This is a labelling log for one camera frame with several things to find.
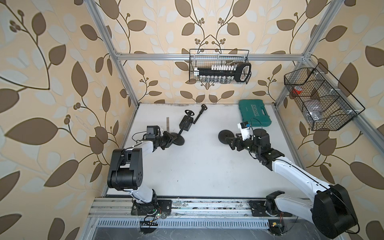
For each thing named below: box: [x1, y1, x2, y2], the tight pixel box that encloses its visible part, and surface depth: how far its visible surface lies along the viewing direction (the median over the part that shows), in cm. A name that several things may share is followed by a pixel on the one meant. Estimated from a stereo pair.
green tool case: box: [238, 99, 272, 127], surface depth 113 cm
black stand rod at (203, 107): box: [193, 104, 208, 125], surface depth 118 cm
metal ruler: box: [166, 117, 170, 132], surface depth 110 cm
